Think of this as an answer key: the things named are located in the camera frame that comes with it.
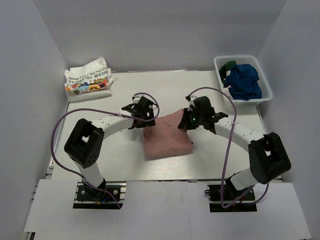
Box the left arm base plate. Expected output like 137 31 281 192
73 182 127 210

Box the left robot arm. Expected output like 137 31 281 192
64 94 159 200

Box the blue t shirt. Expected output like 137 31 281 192
223 64 262 101

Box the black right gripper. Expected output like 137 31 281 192
179 107 205 130

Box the purple cable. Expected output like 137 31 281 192
184 86 270 209
51 91 160 210

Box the pink printed t shirt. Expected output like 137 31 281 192
143 109 194 160

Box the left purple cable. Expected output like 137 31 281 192
51 91 160 210

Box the white and green t shirt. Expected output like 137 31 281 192
218 60 237 88

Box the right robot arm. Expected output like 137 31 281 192
178 96 292 200

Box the white plastic basket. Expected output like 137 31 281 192
213 55 273 107

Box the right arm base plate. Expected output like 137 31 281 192
204 184 258 213

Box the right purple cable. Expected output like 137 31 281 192
184 86 270 209

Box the folded white printed t shirt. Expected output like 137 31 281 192
64 57 114 103

